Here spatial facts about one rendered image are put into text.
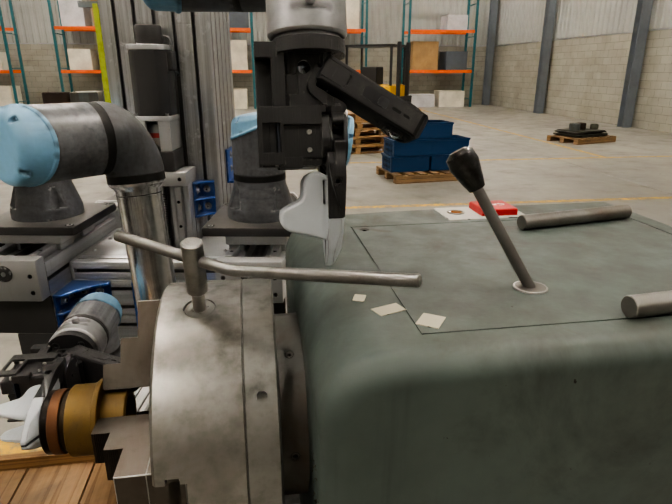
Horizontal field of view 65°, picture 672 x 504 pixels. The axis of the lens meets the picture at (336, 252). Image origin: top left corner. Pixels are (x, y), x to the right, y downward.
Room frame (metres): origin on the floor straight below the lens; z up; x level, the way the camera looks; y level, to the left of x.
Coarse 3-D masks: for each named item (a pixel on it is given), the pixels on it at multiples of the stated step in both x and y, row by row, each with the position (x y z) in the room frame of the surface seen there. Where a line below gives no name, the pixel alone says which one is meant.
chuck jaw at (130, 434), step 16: (128, 416) 0.52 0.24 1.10; (144, 416) 0.52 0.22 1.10; (96, 432) 0.49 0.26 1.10; (112, 432) 0.49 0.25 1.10; (128, 432) 0.49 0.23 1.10; (144, 432) 0.49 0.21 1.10; (96, 448) 0.49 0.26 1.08; (112, 448) 0.46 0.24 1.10; (128, 448) 0.46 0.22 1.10; (144, 448) 0.46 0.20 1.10; (112, 464) 0.46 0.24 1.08; (128, 464) 0.44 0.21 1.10; (144, 464) 0.44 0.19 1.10; (128, 480) 0.42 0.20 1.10; (144, 480) 0.42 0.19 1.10; (176, 480) 0.41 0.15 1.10; (128, 496) 0.42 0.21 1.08; (144, 496) 0.42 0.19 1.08; (160, 496) 0.41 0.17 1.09; (176, 496) 0.41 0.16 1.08
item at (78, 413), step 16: (80, 384) 0.56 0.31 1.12; (96, 384) 0.55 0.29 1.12; (48, 400) 0.53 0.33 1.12; (64, 400) 0.53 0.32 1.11; (80, 400) 0.52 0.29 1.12; (96, 400) 0.52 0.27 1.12; (112, 400) 0.54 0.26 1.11; (128, 400) 0.57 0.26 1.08; (48, 416) 0.51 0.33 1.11; (64, 416) 0.51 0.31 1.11; (80, 416) 0.51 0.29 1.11; (96, 416) 0.51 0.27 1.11; (112, 416) 0.52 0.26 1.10; (48, 432) 0.50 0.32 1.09; (64, 432) 0.50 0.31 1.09; (80, 432) 0.50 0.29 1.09; (48, 448) 0.50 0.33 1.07; (64, 448) 0.51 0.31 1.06; (80, 448) 0.50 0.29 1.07
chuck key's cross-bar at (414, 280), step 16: (128, 240) 0.54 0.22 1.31; (144, 240) 0.53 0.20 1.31; (176, 256) 0.51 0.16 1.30; (224, 272) 0.49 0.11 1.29; (240, 272) 0.48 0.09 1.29; (256, 272) 0.48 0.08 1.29; (272, 272) 0.47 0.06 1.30; (288, 272) 0.46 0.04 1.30; (304, 272) 0.45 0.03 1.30; (320, 272) 0.45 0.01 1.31; (336, 272) 0.44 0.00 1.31; (352, 272) 0.44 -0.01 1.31; (368, 272) 0.43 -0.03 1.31; (384, 272) 0.43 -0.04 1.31
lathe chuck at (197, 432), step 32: (224, 288) 0.57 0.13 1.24; (160, 320) 0.51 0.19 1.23; (192, 320) 0.51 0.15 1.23; (224, 320) 0.51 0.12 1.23; (160, 352) 0.47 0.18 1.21; (192, 352) 0.47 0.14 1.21; (224, 352) 0.48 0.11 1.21; (160, 384) 0.45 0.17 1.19; (192, 384) 0.45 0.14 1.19; (224, 384) 0.45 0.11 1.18; (160, 416) 0.43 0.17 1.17; (192, 416) 0.43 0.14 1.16; (224, 416) 0.44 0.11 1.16; (160, 448) 0.42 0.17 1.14; (192, 448) 0.42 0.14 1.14; (224, 448) 0.42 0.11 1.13; (160, 480) 0.41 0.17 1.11; (192, 480) 0.41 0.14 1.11; (224, 480) 0.41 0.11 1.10
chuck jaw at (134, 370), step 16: (144, 304) 0.61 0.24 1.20; (144, 320) 0.59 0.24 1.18; (144, 336) 0.58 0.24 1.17; (128, 352) 0.57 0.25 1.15; (144, 352) 0.57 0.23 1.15; (112, 368) 0.56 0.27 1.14; (128, 368) 0.56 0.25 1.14; (144, 368) 0.56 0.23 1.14; (112, 384) 0.55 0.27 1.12; (128, 384) 0.55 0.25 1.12; (144, 384) 0.55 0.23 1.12
